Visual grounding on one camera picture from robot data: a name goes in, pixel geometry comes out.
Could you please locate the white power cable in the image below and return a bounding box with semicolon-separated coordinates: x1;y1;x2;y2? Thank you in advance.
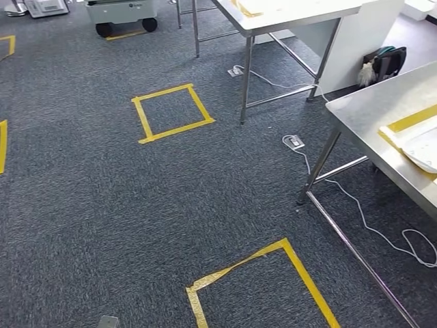
282;135;437;269
235;64;328;103

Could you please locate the chrome stand base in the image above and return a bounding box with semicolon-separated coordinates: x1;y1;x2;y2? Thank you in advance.
4;0;28;16

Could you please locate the white wheeled cart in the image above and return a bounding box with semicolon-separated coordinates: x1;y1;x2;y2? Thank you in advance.
85;0;159;38

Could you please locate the grey desktop device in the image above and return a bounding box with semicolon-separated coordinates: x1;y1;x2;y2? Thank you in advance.
23;0;71;19

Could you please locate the white desk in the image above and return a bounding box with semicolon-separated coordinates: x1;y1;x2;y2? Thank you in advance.
402;0;437;21

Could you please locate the black bag with fluffy charm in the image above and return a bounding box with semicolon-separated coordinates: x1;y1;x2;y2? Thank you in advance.
358;46;407;87

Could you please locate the white curved plastic part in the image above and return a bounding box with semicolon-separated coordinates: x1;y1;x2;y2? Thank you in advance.
402;128;437;175

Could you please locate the steel workbench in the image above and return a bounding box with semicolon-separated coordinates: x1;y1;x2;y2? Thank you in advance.
297;61;437;328

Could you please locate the steel table with white panel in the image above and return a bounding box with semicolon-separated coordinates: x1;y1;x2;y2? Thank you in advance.
176;0;405;125

